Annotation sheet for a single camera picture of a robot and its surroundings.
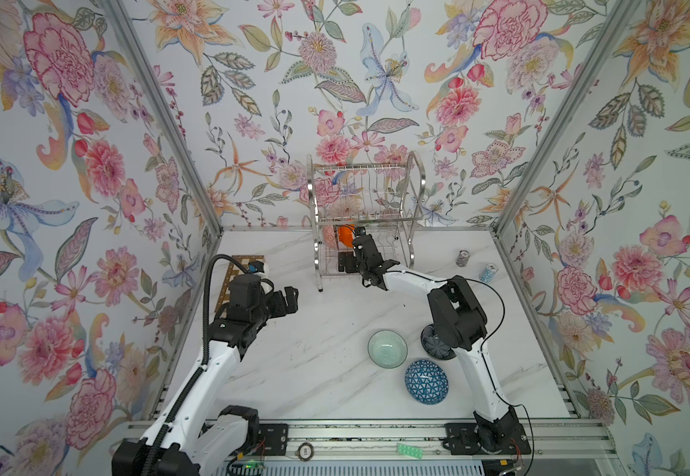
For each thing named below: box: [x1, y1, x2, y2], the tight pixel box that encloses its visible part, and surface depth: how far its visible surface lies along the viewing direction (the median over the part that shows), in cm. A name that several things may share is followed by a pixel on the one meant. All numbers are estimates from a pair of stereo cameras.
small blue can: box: [478, 262, 499, 284], surface depth 103 cm
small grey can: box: [456, 249, 471, 267], surface depth 110 cm
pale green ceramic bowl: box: [366, 329, 408, 369], surface depth 88 cm
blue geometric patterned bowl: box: [404, 358, 450, 406], surface depth 84 cm
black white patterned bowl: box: [322, 224, 338, 250], surface depth 104 cm
